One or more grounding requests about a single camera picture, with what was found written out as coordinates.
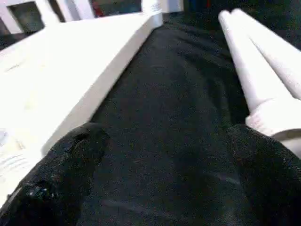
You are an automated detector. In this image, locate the white plastic table top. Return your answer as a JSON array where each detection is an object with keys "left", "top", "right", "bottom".
[{"left": 0, "top": 11, "right": 163, "bottom": 179}]

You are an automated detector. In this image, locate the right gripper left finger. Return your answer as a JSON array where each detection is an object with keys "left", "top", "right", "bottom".
[{"left": 0, "top": 121, "right": 111, "bottom": 226}]

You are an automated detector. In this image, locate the red bottle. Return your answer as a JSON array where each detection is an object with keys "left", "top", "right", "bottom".
[{"left": 93, "top": 0, "right": 103, "bottom": 16}]

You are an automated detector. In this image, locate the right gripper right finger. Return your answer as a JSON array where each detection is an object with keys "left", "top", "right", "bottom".
[{"left": 226, "top": 123, "right": 301, "bottom": 226}]

